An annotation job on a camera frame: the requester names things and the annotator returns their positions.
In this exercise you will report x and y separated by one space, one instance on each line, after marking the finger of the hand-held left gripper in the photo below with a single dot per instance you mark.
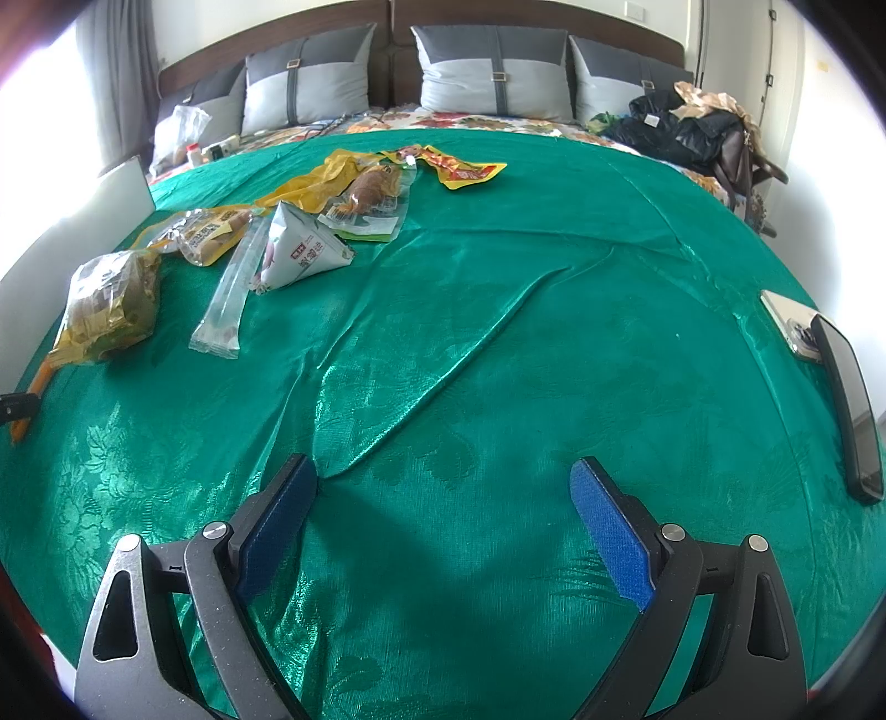
15 406

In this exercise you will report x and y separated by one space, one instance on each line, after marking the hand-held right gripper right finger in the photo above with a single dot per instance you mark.
614 543

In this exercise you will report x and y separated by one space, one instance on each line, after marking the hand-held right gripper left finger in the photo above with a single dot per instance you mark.
275 529

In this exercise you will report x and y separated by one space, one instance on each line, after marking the yellow packet of brown snacks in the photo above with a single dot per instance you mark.
107 304

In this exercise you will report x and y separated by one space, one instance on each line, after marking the white board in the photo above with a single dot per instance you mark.
76 228

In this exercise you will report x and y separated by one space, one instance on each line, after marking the long clear snack packet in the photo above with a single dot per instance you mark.
232 298

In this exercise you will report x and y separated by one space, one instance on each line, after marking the green patterned bedspread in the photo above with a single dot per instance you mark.
484 332

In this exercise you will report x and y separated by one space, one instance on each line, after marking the yellow packet of brown bread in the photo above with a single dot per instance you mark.
207 235

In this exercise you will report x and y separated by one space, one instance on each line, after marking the black smartphone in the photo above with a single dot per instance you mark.
848 408

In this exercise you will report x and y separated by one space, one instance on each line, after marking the white triangular snack packet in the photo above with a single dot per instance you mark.
297 253

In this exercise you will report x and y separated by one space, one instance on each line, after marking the smartphone with clear case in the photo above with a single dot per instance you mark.
785 318

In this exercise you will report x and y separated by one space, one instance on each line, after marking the clear plastic bag with bottles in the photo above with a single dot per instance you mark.
181 135

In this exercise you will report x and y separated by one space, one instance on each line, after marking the small white box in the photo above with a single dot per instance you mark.
223 146

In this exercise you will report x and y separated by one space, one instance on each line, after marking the grey curtain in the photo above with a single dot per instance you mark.
118 76

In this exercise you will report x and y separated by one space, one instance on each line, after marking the clear chicken leg packet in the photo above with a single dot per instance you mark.
370 194

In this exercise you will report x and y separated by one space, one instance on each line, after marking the crumpled yellow snack packet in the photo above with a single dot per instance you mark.
315 180

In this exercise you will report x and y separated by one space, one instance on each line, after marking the grey two-tone pillow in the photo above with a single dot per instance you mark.
311 86
616 79
491 76
207 104

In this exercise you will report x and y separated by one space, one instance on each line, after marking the small orange snack packet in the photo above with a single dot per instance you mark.
401 155

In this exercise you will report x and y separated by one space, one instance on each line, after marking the yellow and red snack packet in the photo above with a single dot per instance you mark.
467 172

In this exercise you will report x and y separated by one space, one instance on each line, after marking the dark jacket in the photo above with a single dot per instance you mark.
668 131

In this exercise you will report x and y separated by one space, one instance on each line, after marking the floral bed sheet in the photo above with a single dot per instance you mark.
477 124

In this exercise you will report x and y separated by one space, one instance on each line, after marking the tan crumpled cloth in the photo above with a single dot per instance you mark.
713 102

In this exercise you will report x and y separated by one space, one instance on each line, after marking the dark brown headboard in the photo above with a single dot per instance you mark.
398 52

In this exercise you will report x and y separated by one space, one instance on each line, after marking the white wall socket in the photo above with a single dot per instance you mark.
636 10

